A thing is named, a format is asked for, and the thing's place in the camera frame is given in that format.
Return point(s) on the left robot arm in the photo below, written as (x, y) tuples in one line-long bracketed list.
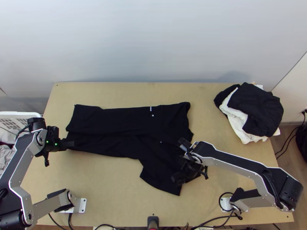
[(24, 148)]

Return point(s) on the heap of grey pink clothes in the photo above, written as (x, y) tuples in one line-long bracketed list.
[(6, 153)]

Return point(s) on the black t-shirt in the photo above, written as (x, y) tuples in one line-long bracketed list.
[(124, 129)]

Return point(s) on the white laundry basket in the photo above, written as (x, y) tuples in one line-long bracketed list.
[(14, 119)]

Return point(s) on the heap of black white clothes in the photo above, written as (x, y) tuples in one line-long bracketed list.
[(259, 107)]

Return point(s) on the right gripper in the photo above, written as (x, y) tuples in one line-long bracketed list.
[(189, 173)]

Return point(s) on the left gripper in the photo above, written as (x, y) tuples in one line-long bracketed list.
[(65, 145)]

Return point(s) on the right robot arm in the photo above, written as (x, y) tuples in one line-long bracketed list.
[(227, 158)]

